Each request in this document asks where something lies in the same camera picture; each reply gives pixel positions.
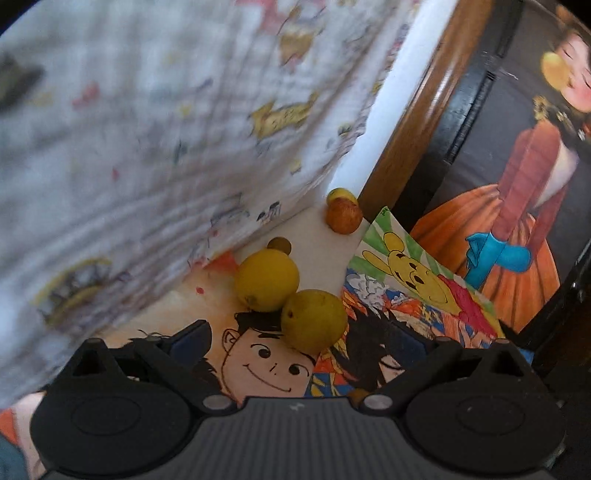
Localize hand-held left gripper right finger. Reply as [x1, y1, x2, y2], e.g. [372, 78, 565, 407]
[360, 320, 539, 414]

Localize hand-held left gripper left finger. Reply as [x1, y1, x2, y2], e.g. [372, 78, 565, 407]
[58, 318, 238, 412]

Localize yellow lemon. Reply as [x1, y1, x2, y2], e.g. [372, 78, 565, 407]
[233, 248, 301, 313]
[281, 289, 348, 355]

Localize black-haired anime drawing sheet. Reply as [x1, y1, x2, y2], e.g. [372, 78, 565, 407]
[314, 295, 465, 398]

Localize yellow bear drawing sheet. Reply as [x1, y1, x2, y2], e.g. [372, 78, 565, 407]
[342, 205, 505, 344]

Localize cartoon boys drawing sheet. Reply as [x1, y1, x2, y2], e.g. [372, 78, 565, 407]
[88, 251, 365, 401]

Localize red apple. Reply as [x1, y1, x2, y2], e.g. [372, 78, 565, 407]
[326, 198, 363, 235]

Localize yellow-green round fruit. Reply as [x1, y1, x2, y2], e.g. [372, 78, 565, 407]
[328, 187, 358, 206]

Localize printed blanket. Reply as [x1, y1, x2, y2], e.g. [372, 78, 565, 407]
[0, 0, 422, 409]

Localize girl poster on board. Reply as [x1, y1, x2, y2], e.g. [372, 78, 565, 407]
[392, 0, 591, 374]

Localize wall poster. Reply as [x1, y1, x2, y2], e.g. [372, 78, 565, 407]
[409, 9, 591, 334]

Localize wooden door frame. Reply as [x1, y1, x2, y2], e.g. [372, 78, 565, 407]
[358, 0, 498, 223]

